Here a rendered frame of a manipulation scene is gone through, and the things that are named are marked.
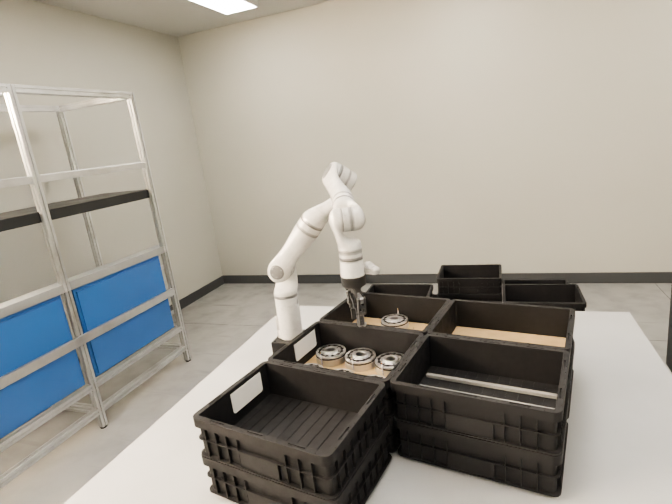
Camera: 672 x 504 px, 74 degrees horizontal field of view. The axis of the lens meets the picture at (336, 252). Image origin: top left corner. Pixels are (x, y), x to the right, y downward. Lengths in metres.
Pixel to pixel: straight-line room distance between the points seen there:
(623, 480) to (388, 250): 3.64
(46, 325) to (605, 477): 2.58
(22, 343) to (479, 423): 2.30
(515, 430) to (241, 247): 4.50
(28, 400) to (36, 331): 0.35
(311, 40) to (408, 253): 2.29
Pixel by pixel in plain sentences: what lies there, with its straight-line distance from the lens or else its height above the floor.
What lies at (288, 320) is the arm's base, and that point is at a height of 0.88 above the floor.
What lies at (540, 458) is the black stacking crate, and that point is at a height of 0.81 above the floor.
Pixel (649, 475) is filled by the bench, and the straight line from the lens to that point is 1.39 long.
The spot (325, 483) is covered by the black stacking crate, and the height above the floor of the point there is 0.85.
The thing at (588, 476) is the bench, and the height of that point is 0.70.
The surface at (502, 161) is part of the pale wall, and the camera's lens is 4.41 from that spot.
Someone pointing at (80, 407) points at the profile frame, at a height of 0.14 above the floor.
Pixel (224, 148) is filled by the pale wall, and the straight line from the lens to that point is 5.23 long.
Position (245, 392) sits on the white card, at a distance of 1.33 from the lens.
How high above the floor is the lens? 1.55
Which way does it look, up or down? 14 degrees down
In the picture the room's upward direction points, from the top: 7 degrees counter-clockwise
